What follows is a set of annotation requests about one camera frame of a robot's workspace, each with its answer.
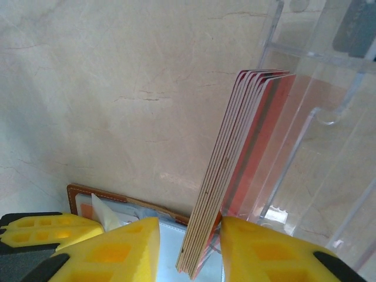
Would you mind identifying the orange card stack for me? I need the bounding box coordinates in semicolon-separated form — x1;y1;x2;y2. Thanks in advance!
176;69;296;278

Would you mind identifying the brown leather card holder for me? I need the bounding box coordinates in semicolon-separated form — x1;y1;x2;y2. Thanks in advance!
66;183;227;282

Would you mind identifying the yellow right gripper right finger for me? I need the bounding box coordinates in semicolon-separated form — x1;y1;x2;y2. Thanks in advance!
220;216;368;282

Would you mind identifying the single orange credit card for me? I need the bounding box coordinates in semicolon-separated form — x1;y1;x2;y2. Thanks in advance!
79;202;96;221

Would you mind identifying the clear acrylic card box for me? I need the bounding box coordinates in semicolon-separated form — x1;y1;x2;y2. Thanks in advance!
217;0;376;271

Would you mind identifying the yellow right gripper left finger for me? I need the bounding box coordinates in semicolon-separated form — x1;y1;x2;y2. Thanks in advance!
20;217;161;282

